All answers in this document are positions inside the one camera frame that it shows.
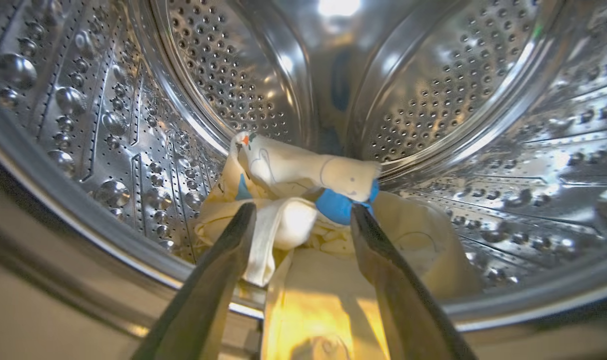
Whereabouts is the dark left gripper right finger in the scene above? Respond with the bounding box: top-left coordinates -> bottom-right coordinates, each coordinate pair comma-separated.
349,202 -> 480,360

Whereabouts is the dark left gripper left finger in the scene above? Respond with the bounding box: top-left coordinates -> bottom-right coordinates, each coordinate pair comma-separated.
131,202 -> 258,360

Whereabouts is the plain cream garment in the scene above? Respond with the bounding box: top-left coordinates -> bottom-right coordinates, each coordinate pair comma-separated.
243,196 -> 390,360

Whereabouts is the blue cloth garment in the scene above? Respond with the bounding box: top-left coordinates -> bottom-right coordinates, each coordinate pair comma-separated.
235,172 -> 381,226

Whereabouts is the cream garment with line print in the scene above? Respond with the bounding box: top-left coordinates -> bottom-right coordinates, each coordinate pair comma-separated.
193,131 -> 484,303

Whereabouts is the steel washing machine drum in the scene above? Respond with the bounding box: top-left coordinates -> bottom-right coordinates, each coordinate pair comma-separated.
0,0 -> 607,333

